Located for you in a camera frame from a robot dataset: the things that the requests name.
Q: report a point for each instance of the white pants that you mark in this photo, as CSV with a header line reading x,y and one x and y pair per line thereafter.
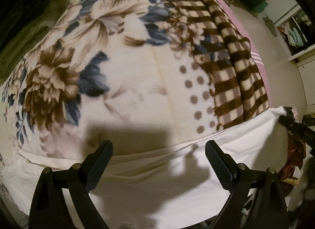
x,y
155,178

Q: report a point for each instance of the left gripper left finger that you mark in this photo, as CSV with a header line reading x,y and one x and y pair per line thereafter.
x,y
49,208

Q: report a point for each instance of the floral fleece blanket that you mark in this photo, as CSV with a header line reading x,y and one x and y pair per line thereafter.
x,y
184,59

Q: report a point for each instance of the folded olive green pants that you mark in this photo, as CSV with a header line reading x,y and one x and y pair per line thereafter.
x,y
30,35

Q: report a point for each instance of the white wardrobe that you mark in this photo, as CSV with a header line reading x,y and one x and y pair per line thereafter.
x,y
294,22

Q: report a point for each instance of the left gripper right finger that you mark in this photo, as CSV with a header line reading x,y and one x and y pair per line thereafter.
x,y
256,198

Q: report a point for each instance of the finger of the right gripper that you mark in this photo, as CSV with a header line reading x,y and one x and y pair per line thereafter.
x,y
302,131

